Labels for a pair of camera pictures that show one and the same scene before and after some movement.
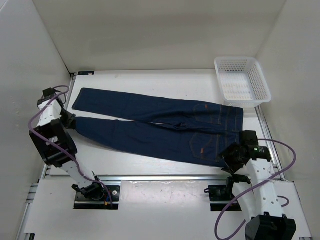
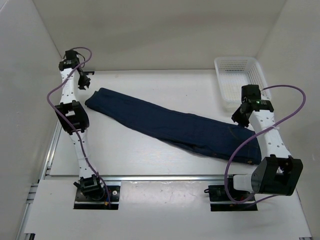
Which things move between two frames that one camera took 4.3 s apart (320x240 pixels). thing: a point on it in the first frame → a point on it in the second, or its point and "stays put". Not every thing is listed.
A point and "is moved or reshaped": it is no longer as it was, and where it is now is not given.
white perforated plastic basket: (242, 81) stays put
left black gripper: (70, 123) → (85, 82)
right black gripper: (226, 154) → (236, 117)
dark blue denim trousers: (198, 131) is moved or reshaped
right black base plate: (219, 197) stays put
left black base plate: (100, 201) stays put
